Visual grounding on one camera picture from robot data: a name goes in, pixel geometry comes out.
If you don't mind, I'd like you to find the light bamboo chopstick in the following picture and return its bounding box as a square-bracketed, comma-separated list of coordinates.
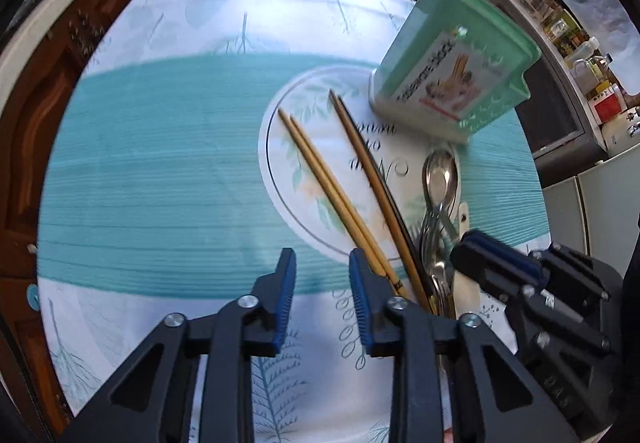
[289, 115, 406, 298]
[278, 109, 390, 276]

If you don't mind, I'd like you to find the white appliance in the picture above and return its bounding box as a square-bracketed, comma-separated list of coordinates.
[542, 145, 640, 270]

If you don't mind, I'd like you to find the green plastic utensil holder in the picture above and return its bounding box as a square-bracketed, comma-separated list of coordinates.
[369, 0, 543, 147]

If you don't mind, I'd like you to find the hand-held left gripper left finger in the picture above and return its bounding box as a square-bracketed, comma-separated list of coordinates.
[60, 248, 298, 443]

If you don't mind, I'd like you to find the metal fork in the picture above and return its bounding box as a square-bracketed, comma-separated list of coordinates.
[419, 207, 453, 316]

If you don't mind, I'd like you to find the metal spoon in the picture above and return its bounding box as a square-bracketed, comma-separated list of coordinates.
[422, 148, 462, 319]

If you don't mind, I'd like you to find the condiment jar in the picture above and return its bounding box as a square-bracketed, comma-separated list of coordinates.
[542, 8, 587, 55]

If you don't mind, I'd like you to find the black chopstick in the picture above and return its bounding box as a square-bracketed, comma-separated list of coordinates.
[337, 95, 442, 315]

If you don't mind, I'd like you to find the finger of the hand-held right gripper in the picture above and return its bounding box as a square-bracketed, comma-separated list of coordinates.
[450, 230, 544, 309]
[529, 243, 609, 305]

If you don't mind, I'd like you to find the white plastic bottle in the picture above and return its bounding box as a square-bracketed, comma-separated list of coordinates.
[564, 36, 602, 75]

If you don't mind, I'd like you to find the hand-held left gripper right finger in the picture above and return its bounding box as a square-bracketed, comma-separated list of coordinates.
[349, 248, 588, 443]

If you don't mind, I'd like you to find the dark brown chopstick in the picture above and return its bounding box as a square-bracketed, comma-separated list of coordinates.
[328, 90, 434, 315]

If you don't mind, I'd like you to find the red label jar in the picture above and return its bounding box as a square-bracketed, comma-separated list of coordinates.
[587, 82, 629, 127]

